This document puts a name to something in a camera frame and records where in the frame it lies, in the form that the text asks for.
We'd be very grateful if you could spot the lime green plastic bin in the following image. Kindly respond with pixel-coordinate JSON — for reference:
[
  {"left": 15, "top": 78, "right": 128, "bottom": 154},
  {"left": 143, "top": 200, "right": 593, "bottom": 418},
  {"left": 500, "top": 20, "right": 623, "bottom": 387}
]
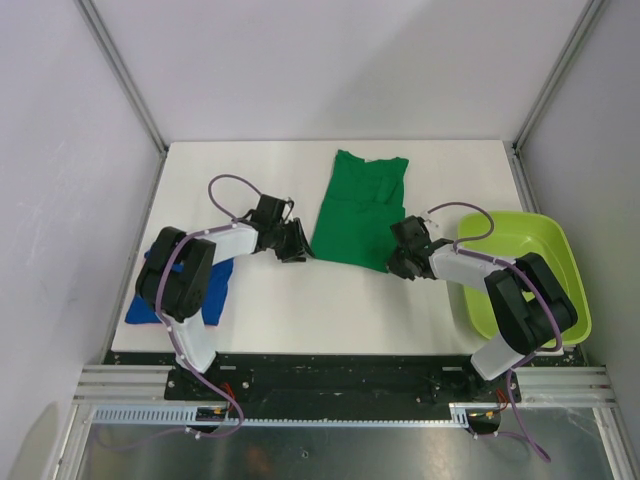
[{"left": 457, "top": 211, "right": 592, "bottom": 349}]

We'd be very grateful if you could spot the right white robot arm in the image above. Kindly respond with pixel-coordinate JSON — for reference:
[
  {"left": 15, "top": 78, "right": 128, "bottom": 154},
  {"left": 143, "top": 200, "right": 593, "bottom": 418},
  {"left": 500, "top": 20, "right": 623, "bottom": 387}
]
[{"left": 386, "top": 216, "right": 578, "bottom": 403}]

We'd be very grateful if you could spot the aluminium frame rail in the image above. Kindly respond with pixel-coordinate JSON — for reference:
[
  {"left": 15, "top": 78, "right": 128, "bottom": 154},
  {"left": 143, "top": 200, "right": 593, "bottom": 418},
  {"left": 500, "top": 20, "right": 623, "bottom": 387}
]
[{"left": 74, "top": 365, "right": 618, "bottom": 408}]

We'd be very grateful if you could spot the grey slotted cable duct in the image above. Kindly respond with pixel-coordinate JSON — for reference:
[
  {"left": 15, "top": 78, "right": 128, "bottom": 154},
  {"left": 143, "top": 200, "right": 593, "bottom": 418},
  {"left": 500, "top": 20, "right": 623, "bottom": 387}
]
[{"left": 92, "top": 403, "right": 497, "bottom": 428}]

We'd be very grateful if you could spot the blue t shirt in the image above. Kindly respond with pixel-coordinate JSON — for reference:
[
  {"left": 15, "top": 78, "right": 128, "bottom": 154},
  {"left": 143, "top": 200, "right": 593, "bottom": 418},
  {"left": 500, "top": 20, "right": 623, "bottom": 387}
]
[{"left": 125, "top": 239, "right": 234, "bottom": 326}]

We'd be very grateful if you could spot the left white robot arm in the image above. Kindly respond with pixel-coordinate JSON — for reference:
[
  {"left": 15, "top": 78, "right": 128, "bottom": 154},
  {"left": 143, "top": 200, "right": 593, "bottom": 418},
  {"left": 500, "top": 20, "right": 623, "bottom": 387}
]
[{"left": 135, "top": 194, "right": 314, "bottom": 400}]

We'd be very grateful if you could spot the corner aluminium post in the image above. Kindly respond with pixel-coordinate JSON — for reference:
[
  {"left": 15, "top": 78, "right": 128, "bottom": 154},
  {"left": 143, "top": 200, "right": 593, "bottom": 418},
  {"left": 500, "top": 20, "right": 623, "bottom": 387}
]
[
  {"left": 74, "top": 0, "right": 168, "bottom": 155},
  {"left": 512, "top": 0, "right": 610, "bottom": 155}
]

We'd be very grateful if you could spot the left corner aluminium post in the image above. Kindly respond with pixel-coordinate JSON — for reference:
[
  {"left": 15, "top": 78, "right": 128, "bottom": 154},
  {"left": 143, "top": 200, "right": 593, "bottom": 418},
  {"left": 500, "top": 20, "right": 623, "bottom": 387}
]
[{"left": 74, "top": 0, "right": 168, "bottom": 155}]

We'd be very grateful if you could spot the green t shirt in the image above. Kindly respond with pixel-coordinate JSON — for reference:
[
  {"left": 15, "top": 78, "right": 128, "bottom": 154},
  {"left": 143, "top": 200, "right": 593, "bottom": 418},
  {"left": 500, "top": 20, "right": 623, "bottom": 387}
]
[{"left": 311, "top": 150, "right": 409, "bottom": 273}]

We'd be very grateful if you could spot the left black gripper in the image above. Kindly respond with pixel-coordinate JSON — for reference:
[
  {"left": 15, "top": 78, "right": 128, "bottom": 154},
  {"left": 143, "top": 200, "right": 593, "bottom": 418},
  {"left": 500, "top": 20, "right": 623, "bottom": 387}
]
[{"left": 270, "top": 218, "right": 315, "bottom": 263}]

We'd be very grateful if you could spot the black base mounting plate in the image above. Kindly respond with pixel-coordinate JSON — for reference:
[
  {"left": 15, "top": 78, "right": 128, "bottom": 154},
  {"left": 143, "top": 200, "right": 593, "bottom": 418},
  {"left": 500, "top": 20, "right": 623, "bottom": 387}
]
[{"left": 165, "top": 353, "right": 521, "bottom": 404}]

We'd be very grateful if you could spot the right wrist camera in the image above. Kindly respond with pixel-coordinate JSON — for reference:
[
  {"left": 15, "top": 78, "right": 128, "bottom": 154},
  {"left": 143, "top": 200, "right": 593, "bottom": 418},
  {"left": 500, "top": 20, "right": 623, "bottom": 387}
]
[{"left": 420, "top": 211, "right": 440, "bottom": 229}]

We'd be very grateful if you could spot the right corner aluminium post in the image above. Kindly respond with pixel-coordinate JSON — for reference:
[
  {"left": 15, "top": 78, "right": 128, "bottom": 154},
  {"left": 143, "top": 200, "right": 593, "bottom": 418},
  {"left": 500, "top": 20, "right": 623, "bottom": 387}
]
[{"left": 512, "top": 0, "right": 610, "bottom": 155}]

